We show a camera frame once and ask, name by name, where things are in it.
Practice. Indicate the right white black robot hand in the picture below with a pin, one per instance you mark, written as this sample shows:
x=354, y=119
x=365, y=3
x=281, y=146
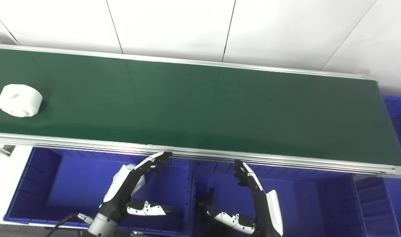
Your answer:
x=267, y=214

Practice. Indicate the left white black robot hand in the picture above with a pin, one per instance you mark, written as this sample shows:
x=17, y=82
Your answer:
x=121, y=191

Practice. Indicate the white round plastic part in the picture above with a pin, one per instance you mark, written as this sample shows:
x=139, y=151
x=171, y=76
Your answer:
x=140, y=182
x=19, y=100

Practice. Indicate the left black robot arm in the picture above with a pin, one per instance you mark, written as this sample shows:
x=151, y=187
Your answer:
x=101, y=227

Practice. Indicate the blue plastic bin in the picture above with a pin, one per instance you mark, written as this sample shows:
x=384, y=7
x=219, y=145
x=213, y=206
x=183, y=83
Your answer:
x=397, y=210
x=72, y=191
x=302, y=204

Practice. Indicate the green conveyor belt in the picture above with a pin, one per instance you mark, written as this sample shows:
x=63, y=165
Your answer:
x=220, y=156
x=200, y=108

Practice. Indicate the aluminium conveyor support leg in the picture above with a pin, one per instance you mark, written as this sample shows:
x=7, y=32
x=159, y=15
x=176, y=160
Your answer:
x=1, y=149

